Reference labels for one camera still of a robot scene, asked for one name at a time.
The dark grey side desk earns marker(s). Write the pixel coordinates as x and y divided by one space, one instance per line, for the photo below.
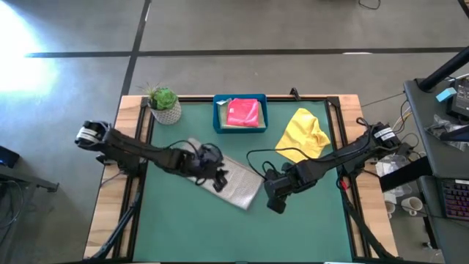
439 238

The green table mat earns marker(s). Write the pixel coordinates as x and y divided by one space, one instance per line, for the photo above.
183 227

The blue plastic bin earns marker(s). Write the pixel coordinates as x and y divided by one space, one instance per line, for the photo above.
242 131

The black rig support strut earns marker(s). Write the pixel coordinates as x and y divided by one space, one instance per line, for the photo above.
117 231
362 227

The sage green microfiber towel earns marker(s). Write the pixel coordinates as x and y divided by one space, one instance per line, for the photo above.
222 117

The backlit computer keyboard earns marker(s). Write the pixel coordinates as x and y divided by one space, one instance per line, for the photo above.
456 199

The yellow microfiber towel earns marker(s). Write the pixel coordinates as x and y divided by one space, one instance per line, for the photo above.
304 135

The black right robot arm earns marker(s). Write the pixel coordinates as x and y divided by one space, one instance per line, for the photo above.
351 150

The clear plastic bag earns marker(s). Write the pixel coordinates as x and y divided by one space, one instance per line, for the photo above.
392 166

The white mug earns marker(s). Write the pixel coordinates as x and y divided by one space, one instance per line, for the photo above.
412 205
389 209

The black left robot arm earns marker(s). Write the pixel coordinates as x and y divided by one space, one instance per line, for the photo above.
139 150

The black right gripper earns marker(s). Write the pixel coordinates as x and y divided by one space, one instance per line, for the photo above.
293 177

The grey waffle microfiber towel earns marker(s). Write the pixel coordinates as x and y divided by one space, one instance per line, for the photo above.
238 183

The pink microfiber towel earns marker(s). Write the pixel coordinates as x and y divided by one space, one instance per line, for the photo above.
242 111

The light blue small box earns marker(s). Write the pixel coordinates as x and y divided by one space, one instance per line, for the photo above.
445 94

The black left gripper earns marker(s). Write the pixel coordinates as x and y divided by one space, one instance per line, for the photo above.
203 161

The succulent in triangle-patterned pot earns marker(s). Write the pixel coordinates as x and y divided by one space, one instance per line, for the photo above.
165 106

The black clamp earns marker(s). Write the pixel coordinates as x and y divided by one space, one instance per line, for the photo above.
294 93

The black floor stand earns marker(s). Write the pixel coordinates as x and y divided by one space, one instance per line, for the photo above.
22 179

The black pole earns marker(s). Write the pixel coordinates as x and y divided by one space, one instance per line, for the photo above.
443 69

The black power adapter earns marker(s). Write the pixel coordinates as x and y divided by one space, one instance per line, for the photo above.
461 99

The black table frame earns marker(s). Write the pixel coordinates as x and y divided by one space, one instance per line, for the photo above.
334 102

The black chair armrest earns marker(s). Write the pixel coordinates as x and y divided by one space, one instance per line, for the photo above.
403 176

